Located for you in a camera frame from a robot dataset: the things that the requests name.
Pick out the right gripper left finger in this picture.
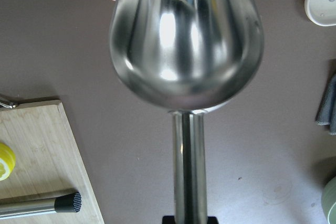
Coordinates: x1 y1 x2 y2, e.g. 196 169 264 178
162 216 175 224

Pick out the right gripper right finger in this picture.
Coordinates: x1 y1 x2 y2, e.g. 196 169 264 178
207 216 218 224

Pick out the stainless steel ice scoop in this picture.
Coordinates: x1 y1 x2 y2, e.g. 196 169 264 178
109 0 264 223

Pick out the steel muddler black tip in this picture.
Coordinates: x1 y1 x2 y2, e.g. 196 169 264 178
1 191 82 219

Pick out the green bowl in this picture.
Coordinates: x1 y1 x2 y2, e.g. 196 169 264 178
321 177 336 224

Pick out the bamboo cutting board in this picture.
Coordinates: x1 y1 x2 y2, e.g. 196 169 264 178
1 100 104 223

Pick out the grey folded cloth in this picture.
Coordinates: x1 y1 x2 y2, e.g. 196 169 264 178
316 74 335 135

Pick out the half lemon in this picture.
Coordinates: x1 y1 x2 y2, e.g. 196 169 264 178
1 143 16 181

